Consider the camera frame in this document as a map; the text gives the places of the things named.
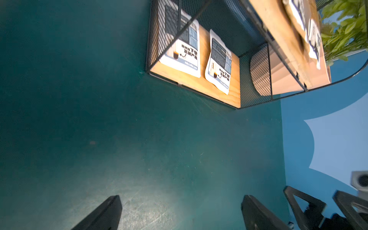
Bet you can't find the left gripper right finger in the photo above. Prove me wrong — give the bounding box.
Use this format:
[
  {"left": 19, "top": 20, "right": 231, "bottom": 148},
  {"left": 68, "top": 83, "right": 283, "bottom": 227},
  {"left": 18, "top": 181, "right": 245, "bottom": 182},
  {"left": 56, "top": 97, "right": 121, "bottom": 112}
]
[{"left": 241, "top": 195, "right": 290, "bottom": 230}]

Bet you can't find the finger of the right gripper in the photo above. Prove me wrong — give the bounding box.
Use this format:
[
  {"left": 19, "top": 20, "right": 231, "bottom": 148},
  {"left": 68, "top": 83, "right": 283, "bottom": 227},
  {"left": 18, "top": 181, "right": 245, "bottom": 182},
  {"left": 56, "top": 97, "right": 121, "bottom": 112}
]
[
  {"left": 283, "top": 186, "right": 326, "bottom": 230},
  {"left": 333, "top": 190, "right": 368, "bottom": 230}
]

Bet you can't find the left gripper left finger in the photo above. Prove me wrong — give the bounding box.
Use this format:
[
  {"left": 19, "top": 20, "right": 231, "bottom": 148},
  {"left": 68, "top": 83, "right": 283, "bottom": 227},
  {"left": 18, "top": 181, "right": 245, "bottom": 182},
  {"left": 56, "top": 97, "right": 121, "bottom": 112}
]
[{"left": 72, "top": 195, "right": 122, "bottom": 230}]

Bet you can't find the grey coffee bag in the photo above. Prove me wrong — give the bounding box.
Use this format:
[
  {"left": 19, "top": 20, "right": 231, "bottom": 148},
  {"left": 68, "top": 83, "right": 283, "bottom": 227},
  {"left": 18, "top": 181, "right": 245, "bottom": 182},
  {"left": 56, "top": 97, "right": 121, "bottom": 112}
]
[
  {"left": 205, "top": 29, "right": 232, "bottom": 95},
  {"left": 158, "top": 1, "right": 201, "bottom": 78}
]

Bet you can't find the yellow coffee bag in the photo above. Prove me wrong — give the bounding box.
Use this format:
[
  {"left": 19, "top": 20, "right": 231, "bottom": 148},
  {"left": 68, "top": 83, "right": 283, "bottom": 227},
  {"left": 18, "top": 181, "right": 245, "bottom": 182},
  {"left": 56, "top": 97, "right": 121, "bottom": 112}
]
[{"left": 283, "top": 0, "right": 321, "bottom": 70}]

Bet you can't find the wooden two-tier shelf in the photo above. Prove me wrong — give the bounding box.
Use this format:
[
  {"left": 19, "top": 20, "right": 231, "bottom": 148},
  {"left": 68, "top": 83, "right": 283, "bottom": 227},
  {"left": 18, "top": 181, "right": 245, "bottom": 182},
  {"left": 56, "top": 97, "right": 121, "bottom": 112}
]
[{"left": 146, "top": 1, "right": 368, "bottom": 109}]

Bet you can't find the potted white flower plant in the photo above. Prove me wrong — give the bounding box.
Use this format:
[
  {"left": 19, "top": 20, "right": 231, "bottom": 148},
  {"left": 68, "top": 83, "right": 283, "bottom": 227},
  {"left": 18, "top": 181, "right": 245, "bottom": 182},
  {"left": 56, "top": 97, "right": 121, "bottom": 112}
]
[{"left": 250, "top": 0, "right": 368, "bottom": 97}]

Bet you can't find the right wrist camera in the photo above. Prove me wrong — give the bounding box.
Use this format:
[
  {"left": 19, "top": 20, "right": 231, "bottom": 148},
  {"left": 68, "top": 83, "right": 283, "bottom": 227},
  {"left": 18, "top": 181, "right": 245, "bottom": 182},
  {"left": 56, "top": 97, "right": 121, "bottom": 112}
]
[{"left": 350, "top": 171, "right": 368, "bottom": 201}]

